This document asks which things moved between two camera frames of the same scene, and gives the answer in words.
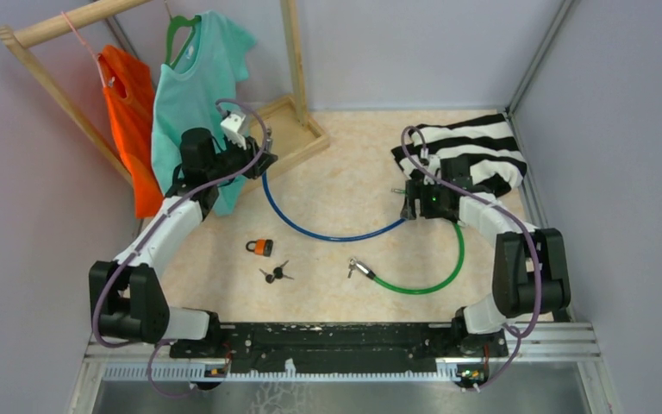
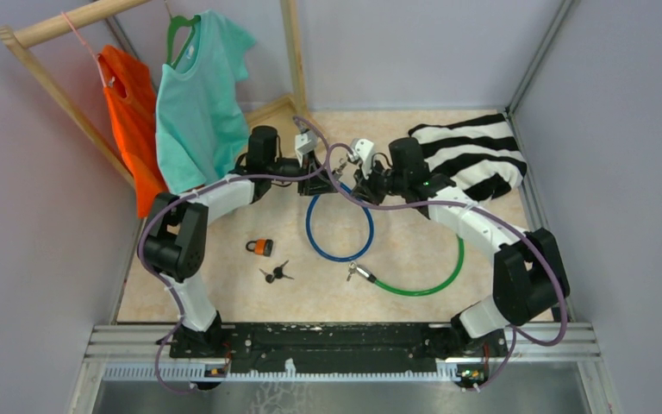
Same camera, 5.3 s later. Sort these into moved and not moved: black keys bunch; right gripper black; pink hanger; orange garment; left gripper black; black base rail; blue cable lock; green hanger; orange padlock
Moved: left gripper black; right gripper black; blue cable lock
Not moved: green hanger; orange garment; orange padlock; black base rail; pink hanger; black keys bunch
